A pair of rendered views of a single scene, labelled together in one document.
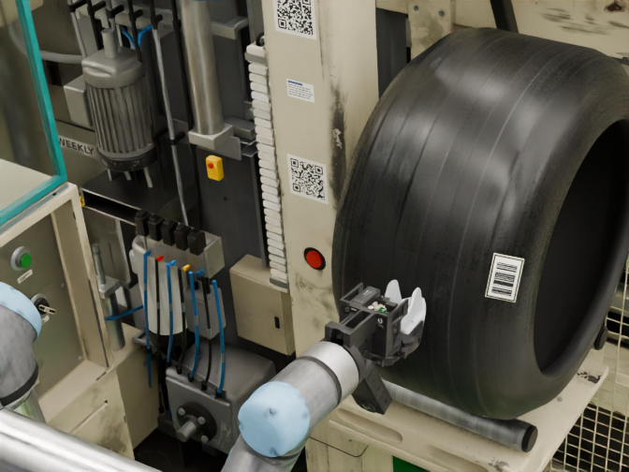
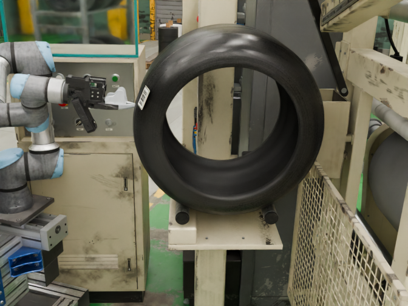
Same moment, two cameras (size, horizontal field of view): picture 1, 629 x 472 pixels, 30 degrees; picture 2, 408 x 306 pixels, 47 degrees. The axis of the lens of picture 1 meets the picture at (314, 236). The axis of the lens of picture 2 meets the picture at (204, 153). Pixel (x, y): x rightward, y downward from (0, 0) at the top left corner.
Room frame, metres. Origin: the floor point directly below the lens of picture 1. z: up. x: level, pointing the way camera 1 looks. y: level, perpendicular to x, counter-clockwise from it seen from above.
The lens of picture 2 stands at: (0.54, -1.35, 1.63)
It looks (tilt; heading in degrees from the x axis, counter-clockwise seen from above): 21 degrees down; 51
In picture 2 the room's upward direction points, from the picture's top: 1 degrees clockwise
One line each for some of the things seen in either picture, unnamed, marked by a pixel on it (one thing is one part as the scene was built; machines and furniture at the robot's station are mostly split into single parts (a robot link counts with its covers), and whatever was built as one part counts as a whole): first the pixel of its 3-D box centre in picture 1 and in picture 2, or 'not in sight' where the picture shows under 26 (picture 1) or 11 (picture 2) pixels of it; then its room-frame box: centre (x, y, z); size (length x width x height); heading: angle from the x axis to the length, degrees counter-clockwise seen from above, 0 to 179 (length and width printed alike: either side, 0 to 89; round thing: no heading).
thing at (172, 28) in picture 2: not in sight; (172, 42); (5.47, 5.63, 0.38); 1.20 x 0.80 x 0.76; 41
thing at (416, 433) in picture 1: (431, 429); (182, 209); (1.41, -0.17, 0.83); 0.36 x 0.09 x 0.06; 53
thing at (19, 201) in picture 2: not in sight; (13, 193); (1.02, 0.45, 0.77); 0.15 x 0.15 x 0.10
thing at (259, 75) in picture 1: (278, 171); not in sight; (1.69, 0.05, 1.19); 0.05 x 0.04 x 0.48; 143
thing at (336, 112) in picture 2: not in sight; (318, 132); (1.96, -0.30, 1.05); 0.20 x 0.15 x 0.30; 53
